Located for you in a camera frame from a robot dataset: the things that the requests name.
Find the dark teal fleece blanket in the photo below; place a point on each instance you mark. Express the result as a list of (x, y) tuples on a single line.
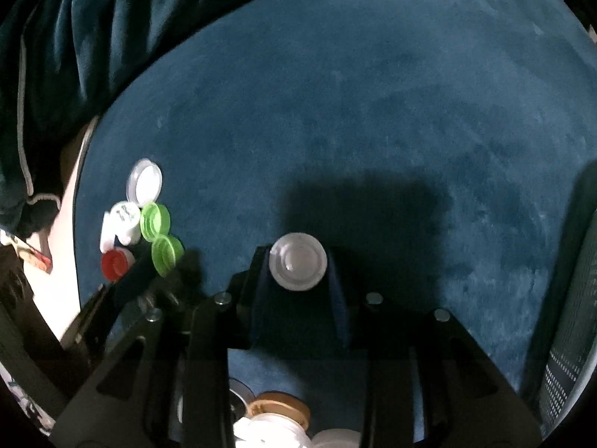
[(93, 32)]

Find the red bottle cap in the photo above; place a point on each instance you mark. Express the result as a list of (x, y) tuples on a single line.
[(114, 263)]

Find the blue velvet table mat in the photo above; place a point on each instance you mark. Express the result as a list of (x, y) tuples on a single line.
[(373, 102)]

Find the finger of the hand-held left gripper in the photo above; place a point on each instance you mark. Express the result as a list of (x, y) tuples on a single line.
[(135, 277)]

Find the white threaded bottle cap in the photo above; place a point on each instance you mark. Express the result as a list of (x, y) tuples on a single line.
[(270, 434)]

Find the colourful printed packet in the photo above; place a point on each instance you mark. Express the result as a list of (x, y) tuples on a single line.
[(33, 256)]

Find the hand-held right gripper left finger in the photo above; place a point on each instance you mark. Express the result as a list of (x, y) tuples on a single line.
[(259, 312)]

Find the light blue plastic basket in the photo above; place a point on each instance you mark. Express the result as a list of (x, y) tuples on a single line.
[(571, 336)]

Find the white bottle cap raised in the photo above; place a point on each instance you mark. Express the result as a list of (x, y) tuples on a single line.
[(298, 262)]

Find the ribbed gold bottle cap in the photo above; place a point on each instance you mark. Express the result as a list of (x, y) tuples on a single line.
[(278, 408)]

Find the plain white bottle cap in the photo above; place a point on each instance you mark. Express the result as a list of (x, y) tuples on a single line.
[(336, 438)]

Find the white flip-top cap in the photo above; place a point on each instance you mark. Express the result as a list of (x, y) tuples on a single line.
[(119, 226)]

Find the clear white bottle cap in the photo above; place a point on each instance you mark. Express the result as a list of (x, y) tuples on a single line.
[(146, 182)]

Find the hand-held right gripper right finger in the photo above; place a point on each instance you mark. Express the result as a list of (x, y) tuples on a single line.
[(339, 312)]

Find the green bottle cap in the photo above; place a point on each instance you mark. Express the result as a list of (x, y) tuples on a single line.
[(167, 254), (155, 221)]

